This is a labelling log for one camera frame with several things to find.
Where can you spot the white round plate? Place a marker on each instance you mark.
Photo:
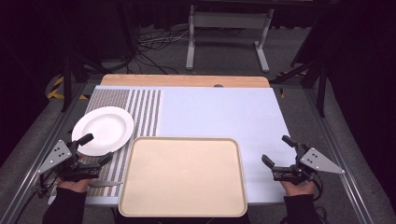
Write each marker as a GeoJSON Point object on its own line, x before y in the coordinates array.
{"type": "Point", "coordinates": [106, 129]}

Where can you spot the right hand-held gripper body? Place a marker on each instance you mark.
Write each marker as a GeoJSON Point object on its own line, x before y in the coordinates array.
{"type": "Point", "coordinates": [314, 161]}

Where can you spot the white metal stand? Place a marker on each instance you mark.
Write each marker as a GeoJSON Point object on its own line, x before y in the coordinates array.
{"type": "Point", "coordinates": [229, 20]}

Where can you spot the aluminium frame rail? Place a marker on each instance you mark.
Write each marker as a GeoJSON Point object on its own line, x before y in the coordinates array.
{"type": "Point", "coordinates": [337, 149]}
{"type": "Point", "coordinates": [34, 165]}

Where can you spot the pale blue table sheet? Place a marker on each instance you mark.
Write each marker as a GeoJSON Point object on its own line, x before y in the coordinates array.
{"type": "Point", "coordinates": [218, 115]}

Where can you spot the striped woven placemat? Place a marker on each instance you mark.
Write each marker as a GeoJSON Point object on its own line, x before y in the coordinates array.
{"type": "Point", "coordinates": [143, 109]}

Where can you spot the metal table knife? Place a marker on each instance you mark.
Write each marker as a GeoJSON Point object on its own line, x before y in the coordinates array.
{"type": "Point", "coordinates": [107, 183]}

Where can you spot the beige plastic tray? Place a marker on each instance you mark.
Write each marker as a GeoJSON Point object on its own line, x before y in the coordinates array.
{"type": "Point", "coordinates": [183, 177]}

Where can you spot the wooden table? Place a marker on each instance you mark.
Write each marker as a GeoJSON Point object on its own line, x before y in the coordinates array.
{"type": "Point", "coordinates": [183, 80]}

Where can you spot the person's right hand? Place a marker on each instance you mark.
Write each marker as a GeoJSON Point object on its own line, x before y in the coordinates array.
{"type": "Point", "coordinates": [298, 188]}

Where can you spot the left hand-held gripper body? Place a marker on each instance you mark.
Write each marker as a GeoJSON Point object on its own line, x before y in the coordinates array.
{"type": "Point", "coordinates": [56, 155]}

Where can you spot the person's left hand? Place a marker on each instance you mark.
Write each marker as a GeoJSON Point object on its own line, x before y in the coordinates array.
{"type": "Point", "coordinates": [74, 185]}

